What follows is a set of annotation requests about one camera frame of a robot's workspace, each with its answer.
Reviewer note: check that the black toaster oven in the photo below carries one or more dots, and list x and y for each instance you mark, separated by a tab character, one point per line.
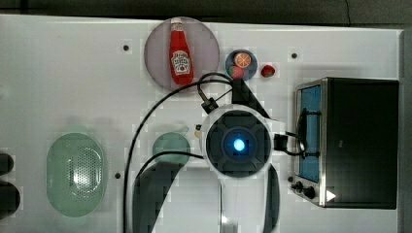
351	130

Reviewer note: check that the grey round plate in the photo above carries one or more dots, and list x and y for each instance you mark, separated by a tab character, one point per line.
203	47

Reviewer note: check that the red strawberry toy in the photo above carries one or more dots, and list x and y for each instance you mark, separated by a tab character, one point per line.
267	71

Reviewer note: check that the green cup with handle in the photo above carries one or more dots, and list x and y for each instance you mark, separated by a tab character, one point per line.
175	143

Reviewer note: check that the red ketchup bottle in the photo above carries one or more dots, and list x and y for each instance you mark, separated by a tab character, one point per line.
179	54

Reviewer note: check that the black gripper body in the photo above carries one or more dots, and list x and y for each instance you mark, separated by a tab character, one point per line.
242	95

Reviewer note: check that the red round fruit toy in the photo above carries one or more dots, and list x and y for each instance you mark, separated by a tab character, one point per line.
235	72

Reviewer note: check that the black cylinder container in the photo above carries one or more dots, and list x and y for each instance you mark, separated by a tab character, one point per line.
6	164
9	199

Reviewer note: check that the green perforated colander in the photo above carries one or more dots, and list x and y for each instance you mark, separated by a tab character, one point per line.
76	174

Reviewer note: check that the blue small bowl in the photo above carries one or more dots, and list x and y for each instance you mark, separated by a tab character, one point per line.
250	71

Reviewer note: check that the orange slice toy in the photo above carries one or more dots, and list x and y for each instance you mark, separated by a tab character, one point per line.
242	60

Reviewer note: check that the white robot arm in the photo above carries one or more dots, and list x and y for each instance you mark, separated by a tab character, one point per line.
238	142

